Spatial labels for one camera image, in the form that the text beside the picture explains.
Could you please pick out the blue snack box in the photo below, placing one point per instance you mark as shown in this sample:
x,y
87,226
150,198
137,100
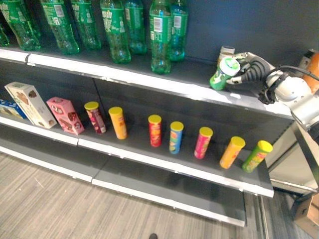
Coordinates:
x,y
10,109

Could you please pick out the empty grey shelf board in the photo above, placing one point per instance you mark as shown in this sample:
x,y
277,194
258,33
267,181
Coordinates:
x,y
149,181

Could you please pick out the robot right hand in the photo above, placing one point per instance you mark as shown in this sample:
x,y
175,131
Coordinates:
x,y
254,71

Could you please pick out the white shelf end panel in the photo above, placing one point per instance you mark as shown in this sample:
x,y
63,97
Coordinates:
x,y
286,159

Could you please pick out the orange chip can yellow lid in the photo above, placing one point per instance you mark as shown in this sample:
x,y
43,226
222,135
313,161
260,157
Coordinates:
x,y
119,124
231,154

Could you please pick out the green chip can yellow lid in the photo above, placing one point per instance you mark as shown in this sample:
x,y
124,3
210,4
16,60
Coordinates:
x,y
255,158

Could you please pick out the maroon chip can yellow lid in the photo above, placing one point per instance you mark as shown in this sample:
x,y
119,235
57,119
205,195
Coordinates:
x,y
96,119

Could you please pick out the grey shelf board with bottles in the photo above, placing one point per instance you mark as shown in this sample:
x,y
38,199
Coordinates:
x,y
139,74

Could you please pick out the red chip can yellow lid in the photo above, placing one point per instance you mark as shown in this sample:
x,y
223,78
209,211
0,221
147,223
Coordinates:
x,y
155,133

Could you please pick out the white cookie box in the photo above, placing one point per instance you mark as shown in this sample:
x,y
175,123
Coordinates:
x,y
30,104

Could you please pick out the pink chip can yellow lid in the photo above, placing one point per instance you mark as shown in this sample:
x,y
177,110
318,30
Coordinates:
x,y
202,145

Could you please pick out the cream cup with white lid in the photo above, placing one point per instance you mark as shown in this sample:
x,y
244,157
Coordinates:
x,y
226,51

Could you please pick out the robot dark foot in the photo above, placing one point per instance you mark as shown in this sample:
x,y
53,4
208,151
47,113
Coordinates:
x,y
153,236

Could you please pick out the brown cardboard box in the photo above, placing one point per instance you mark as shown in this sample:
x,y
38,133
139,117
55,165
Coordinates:
x,y
310,214

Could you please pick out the blue chip can yellow lid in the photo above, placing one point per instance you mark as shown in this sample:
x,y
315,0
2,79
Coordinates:
x,y
176,139

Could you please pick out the green cup with white lid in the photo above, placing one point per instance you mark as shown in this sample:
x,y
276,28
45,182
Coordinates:
x,y
220,78

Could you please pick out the green plastic soda bottle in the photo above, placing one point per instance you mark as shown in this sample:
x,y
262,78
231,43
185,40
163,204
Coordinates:
x,y
178,37
160,44
62,30
136,32
117,35
21,27
87,27

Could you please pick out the grey shelf board with cans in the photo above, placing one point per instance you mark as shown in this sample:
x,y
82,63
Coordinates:
x,y
139,149

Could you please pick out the pink cookie box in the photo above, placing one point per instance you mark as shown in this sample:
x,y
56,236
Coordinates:
x,y
66,115

